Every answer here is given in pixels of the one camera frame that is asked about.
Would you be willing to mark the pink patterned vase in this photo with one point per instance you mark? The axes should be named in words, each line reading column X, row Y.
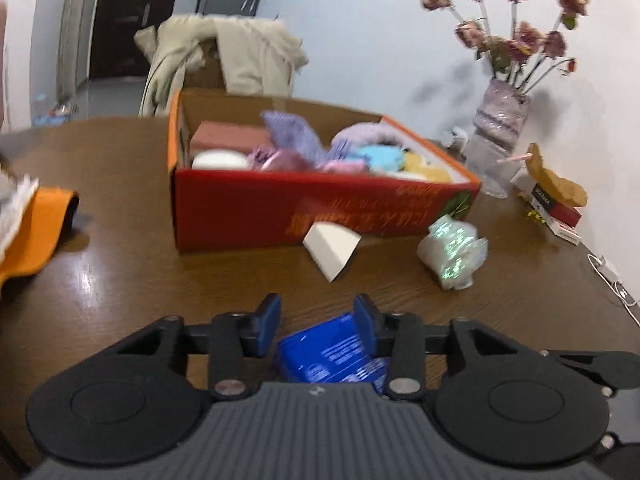
column 502, row 112

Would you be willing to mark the pink brown rectangular sponge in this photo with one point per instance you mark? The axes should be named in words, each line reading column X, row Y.
column 227, row 137

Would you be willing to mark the white round sponge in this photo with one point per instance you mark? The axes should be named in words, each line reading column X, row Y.
column 219, row 160

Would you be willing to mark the orange cloth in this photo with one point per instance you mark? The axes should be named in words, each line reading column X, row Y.
column 42, row 230

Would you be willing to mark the beige coat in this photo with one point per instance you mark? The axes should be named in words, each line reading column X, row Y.
column 250, row 55

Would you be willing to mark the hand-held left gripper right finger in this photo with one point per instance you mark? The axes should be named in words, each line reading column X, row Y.
column 365, row 318

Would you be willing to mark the red cardboard box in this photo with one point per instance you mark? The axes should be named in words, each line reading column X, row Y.
column 240, row 210

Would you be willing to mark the pink fluffy cloth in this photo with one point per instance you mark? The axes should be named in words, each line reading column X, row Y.
column 285, row 161

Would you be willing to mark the white cloth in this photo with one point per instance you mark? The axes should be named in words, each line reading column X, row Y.
column 12, row 210

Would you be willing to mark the small grey figurine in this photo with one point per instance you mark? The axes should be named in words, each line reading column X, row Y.
column 456, row 139

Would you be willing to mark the clear plastic bottle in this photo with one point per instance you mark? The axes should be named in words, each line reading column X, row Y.
column 490, row 172

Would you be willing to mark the dried rose bouquet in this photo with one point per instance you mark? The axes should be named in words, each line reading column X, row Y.
column 515, row 35

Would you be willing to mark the lavender plush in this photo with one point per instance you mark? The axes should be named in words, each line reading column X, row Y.
column 365, row 135

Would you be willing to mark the brown cookie shaped plush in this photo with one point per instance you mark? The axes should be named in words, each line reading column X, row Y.
column 557, row 185

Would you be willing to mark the dark entrance door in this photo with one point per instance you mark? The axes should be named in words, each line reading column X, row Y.
column 127, row 20

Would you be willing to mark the blue basket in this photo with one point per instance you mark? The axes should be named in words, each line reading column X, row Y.
column 55, row 115

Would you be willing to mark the purple knitted cloth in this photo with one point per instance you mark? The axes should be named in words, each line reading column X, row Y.
column 295, row 132

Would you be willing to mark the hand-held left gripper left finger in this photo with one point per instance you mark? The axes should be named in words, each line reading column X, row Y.
column 267, row 321

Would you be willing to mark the light blue sponge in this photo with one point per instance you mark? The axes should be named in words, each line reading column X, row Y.
column 377, row 157

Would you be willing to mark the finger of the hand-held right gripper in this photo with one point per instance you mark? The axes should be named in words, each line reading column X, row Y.
column 600, row 366
column 612, row 447

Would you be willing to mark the blue packet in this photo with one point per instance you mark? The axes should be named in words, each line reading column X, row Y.
column 325, row 355

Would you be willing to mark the crumpled iridescent plastic wrap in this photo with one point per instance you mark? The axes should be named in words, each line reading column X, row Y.
column 452, row 252

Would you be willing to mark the yellow sponge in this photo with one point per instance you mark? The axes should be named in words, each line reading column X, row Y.
column 430, row 170

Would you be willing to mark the wooden chair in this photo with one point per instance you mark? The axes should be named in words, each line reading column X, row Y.
column 204, row 72

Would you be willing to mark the beige door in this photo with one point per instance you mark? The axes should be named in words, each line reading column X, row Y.
column 75, row 30

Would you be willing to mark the white wedge sponge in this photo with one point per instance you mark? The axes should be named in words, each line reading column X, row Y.
column 332, row 247

